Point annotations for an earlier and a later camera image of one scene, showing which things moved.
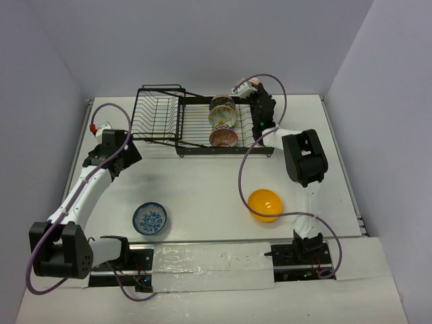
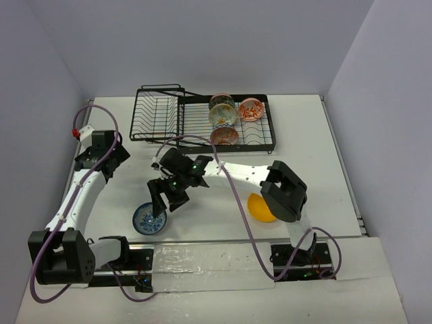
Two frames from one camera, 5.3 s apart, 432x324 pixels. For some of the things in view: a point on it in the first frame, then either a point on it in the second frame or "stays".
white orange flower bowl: x=222 y=116 stays
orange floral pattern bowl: x=254 y=82 → x=250 y=109
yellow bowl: x=266 y=202 stays
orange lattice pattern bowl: x=223 y=138 stays
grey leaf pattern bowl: x=221 y=100 stays
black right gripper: x=260 y=92 → x=157 y=186
